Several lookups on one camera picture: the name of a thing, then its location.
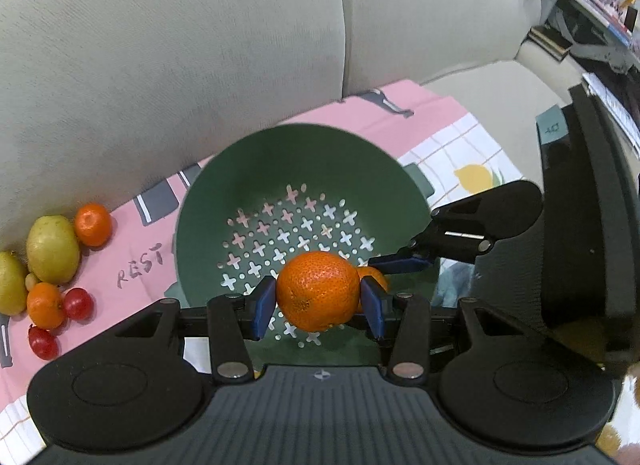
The orange mandarin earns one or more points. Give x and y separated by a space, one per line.
377 276
93 225
318 290
45 306

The beige fabric sofa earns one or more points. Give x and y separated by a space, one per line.
102 98

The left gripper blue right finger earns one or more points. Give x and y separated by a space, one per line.
401 325

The red cherry tomato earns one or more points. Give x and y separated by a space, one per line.
78 304
43 344

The pink fluffy blanket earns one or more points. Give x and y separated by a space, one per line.
619 439

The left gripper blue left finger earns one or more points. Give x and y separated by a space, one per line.
233 319

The yellow-green pear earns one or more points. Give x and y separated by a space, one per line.
13 292
52 249

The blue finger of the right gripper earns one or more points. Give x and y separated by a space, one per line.
465 229
400 264

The cluttered side table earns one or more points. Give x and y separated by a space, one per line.
605 31

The green perforated colander bowl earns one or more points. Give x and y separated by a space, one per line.
286 191

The brown longan fruit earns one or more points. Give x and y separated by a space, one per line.
31 281

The pink checked lemon cloth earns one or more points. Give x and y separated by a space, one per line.
451 148

